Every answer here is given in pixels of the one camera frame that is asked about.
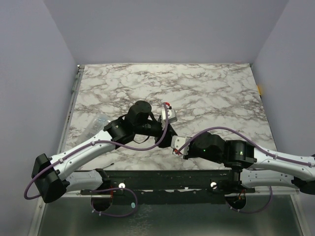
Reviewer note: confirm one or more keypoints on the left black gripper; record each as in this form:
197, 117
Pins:
167, 142

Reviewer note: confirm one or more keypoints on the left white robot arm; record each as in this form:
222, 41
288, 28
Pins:
56, 175

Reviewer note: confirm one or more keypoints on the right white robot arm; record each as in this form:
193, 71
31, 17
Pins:
251, 165

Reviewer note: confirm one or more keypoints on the clear plastic parts box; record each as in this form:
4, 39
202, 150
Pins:
97, 123

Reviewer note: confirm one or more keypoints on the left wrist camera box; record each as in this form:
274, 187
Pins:
171, 116

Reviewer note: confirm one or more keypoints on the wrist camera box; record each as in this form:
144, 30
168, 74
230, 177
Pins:
177, 142
171, 116

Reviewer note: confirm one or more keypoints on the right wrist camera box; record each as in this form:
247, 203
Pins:
177, 142

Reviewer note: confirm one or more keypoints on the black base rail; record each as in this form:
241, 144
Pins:
173, 187

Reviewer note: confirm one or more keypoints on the left side metal rail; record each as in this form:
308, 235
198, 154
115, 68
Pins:
77, 78

